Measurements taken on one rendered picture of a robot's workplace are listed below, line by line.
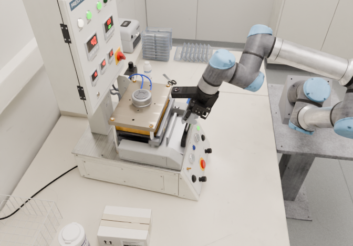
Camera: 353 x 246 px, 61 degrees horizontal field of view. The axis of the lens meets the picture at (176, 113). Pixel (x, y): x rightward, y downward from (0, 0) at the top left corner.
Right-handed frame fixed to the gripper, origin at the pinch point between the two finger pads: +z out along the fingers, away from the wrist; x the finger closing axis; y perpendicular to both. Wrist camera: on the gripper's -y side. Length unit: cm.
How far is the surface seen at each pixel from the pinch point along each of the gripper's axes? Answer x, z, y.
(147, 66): 59, 27, -26
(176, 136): -2.7, 7.3, 1.0
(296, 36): 210, 32, 90
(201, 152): 4.4, 18.3, 15.7
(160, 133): -10.1, 0.9, -6.4
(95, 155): -16.6, 21.5, -26.5
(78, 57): -15.9, -22.6, -39.5
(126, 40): 83, 33, -48
